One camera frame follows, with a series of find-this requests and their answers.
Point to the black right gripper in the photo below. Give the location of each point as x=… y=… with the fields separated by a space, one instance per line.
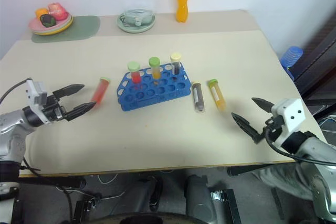
x=273 y=129

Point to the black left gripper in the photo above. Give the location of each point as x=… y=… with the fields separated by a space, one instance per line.
x=55 y=110

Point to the red liquid tube green cap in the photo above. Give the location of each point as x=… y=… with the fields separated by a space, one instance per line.
x=135 y=74
x=101 y=91

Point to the yellow liquid tube green cap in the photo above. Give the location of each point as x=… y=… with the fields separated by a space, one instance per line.
x=218 y=95

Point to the dark liquid tube cream cap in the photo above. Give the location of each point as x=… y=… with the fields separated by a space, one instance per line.
x=198 y=98
x=176 y=65

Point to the blue tube rack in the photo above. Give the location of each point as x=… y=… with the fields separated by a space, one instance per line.
x=157 y=98

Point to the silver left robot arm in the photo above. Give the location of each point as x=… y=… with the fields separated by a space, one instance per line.
x=15 y=129

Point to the orange liquid tube green cap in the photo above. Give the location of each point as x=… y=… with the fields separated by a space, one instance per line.
x=155 y=69

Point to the black flat floor base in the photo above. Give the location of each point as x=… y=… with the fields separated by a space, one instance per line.
x=239 y=171

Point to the blue plastic bottle cap object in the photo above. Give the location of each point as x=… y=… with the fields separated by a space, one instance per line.
x=292 y=57

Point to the grey trouser leg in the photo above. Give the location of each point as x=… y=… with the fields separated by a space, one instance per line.
x=286 y=179

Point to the green placemat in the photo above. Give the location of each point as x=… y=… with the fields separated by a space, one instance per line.
x=84 y=28

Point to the stacked plates with toy food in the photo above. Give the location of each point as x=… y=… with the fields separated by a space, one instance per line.
x=65 y=27

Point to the pale green plate in stack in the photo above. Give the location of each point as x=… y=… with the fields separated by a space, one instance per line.
x=44 y=33

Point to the pink plate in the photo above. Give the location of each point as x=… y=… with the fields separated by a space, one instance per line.
x=35 y=26

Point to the dark purple toy fruit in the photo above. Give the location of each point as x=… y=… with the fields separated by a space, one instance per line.
x=47 y=20

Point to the black furniture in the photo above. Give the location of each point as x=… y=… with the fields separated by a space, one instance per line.
x=321 y=64

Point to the pink toy peach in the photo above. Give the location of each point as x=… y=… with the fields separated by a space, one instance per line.
x=58 y=11

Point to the orange toy fruit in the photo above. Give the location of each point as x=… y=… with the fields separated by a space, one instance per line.
x=41 y=12

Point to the pale green round plate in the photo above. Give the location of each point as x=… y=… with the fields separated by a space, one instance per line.
x=136 y=28

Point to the dark rounded robot leg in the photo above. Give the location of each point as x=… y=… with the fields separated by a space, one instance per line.
x=199 y=200
x=143 y=192

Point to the pale green pouch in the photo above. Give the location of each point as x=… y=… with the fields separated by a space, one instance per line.
x=135 y=16

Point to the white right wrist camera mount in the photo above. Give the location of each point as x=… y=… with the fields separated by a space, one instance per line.
x=290 y=115

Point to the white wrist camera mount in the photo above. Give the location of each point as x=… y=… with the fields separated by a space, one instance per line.
x=290 y=115
x=36 y=98

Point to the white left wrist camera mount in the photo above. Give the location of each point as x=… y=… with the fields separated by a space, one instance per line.
x=36 y=98

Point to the black metal stand bracket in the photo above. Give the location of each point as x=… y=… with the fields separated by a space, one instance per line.
x=227 y=205
x=84 y=208

